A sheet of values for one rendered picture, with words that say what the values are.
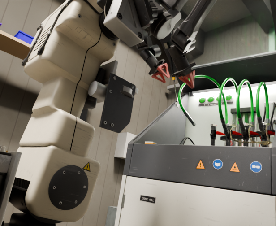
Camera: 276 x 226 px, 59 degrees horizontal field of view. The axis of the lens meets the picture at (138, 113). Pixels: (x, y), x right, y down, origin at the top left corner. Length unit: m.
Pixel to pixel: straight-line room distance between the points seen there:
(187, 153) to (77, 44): 0.64
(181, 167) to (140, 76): 3.13
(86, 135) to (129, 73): 3.32
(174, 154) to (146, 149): 0.15
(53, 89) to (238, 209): 0.73
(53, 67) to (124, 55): 3.30
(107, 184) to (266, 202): 2.79
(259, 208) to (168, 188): 0.35
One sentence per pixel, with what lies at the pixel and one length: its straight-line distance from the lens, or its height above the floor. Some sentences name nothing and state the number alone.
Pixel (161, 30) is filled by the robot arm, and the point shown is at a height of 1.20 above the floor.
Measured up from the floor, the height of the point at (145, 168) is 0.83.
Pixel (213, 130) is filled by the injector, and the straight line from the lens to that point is 1.32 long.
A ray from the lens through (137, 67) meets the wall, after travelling 4.09.
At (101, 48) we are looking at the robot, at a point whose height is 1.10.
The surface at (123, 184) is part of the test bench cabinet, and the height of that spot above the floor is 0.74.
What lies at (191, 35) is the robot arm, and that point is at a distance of 1.02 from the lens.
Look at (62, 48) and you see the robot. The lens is 0.69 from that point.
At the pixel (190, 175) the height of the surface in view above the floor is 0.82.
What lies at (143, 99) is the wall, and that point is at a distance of 4.05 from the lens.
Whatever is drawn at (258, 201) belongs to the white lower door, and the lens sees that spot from 0.96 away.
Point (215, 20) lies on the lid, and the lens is 1.53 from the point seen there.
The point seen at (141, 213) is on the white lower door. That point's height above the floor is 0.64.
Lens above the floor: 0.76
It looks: 16 degrees up
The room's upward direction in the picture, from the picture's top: 9 degrees clockwise
